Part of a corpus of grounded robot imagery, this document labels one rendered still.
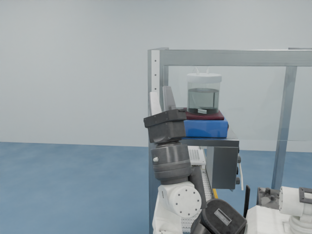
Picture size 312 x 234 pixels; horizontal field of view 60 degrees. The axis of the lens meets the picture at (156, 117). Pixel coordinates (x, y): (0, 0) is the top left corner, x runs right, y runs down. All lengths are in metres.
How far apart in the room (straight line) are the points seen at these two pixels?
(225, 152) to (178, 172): 0.61
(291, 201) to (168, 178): 0.31
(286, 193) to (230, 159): 0.51
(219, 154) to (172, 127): 0.62
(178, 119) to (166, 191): 0.16
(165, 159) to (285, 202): 0.31
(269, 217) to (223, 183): 0.45
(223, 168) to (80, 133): 4.02
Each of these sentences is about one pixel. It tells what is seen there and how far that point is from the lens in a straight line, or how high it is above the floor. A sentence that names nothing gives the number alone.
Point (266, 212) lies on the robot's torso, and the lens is 0.86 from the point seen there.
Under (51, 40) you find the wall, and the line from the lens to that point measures 4.95.
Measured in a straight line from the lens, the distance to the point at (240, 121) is 1.09.
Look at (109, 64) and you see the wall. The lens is 4.62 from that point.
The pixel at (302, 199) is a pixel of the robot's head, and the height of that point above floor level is 1.39.
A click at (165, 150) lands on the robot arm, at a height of 1.51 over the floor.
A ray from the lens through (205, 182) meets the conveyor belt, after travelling 1.76.
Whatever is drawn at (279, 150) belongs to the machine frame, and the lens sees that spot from 2.45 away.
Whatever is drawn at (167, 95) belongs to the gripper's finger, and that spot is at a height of 1.62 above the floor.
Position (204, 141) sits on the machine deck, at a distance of 1.17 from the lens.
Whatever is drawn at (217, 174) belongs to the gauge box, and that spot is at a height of 1.19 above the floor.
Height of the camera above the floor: 1.73
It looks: 15 degrees down
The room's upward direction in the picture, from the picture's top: straight up
